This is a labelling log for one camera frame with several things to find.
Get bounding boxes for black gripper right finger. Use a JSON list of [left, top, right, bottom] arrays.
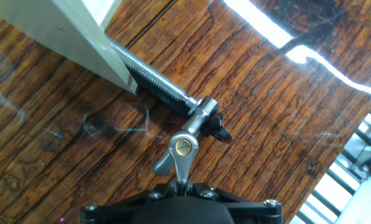
[[185, 182, 283, 224]]

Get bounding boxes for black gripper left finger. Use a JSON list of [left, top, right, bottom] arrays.
[[80, 182, 180, 224]]

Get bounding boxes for black base metal crank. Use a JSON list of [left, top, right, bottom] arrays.
[[106, 35, 233, 187]]

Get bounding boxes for brown wood grain board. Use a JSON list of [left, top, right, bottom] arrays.
[[0, 0, 371, 224]]

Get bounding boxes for printed paper sheets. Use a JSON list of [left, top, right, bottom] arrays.
[[334, 179, 371, 224]]

